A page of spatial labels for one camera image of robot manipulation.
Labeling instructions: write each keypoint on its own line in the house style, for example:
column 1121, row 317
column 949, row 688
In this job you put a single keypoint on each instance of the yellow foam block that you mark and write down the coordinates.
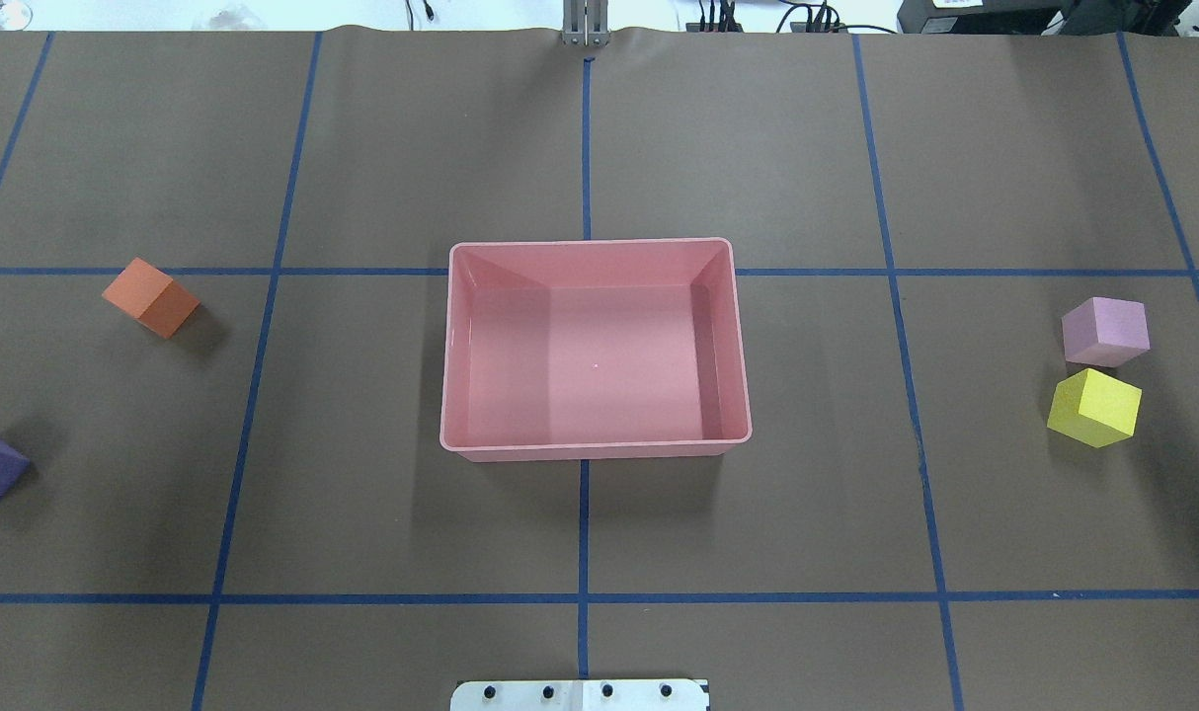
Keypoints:
column 1094, row 408

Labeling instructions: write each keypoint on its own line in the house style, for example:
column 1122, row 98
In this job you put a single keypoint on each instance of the pink foam block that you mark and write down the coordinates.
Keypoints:
column 1105, row 332

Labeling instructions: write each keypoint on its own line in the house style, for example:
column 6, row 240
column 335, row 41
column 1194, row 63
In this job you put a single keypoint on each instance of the pink plastic bin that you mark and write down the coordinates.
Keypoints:
column 593, row 349

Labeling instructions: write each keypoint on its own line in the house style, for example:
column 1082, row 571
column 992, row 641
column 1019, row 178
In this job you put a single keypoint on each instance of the brown paper table cover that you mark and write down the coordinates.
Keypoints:
column 257, row 513

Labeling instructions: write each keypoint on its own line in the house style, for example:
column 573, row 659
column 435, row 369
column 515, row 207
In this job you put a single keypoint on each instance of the orange foam block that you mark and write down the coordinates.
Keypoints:
column 152, row 298

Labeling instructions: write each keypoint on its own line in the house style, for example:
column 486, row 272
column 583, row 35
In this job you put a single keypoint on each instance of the aluminium frame post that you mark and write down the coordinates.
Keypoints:
column 585, row 23

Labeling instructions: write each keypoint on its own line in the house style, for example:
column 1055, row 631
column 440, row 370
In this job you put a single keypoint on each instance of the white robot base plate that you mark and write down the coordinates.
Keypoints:
column 583, row 694

